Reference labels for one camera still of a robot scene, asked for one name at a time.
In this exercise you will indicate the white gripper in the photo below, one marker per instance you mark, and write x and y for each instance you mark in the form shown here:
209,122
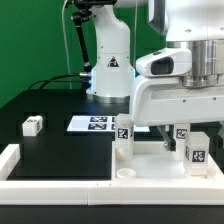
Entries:
158,97

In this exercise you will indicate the white square table top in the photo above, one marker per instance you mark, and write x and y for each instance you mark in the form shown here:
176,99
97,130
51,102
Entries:
152,164

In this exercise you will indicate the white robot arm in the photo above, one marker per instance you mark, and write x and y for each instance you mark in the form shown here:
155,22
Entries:
182,83

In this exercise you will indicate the white U-shaped obstacle fence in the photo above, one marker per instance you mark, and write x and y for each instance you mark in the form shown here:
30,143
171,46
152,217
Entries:
113,191

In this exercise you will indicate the white AprilTag base plate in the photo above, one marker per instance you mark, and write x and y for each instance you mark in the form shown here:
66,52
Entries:
84,123

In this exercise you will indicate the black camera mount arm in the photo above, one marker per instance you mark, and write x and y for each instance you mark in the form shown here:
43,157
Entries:
81,16

